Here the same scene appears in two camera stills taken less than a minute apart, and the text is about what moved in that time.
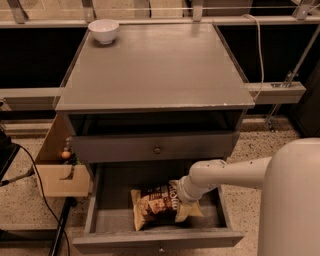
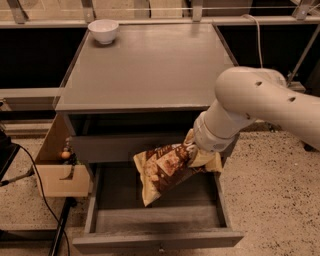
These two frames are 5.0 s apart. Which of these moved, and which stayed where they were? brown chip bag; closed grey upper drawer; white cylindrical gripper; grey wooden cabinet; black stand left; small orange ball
Moved: white cylindrical gripper; brown chip bag
Stayed: grey wooden cabinet; small orange ball; closed grey upper drawer; black stand left
